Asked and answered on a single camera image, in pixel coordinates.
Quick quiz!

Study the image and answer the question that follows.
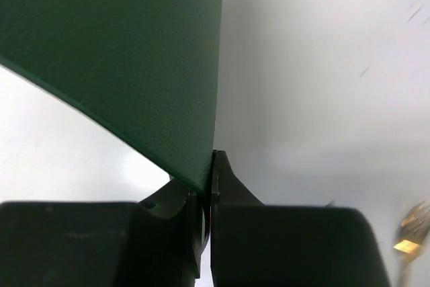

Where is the dark green placemat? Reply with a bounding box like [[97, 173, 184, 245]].
[[1, 0, 222, 194]]

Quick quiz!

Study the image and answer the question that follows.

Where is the gold fork green handle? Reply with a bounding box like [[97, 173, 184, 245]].
[[393, 201, 429, 286]]

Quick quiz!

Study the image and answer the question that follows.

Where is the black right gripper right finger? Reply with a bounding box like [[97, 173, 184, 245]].
[[210, 151, 390, 286]]

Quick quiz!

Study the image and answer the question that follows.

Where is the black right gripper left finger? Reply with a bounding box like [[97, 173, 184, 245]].
[[1, 180, 206, 286]]

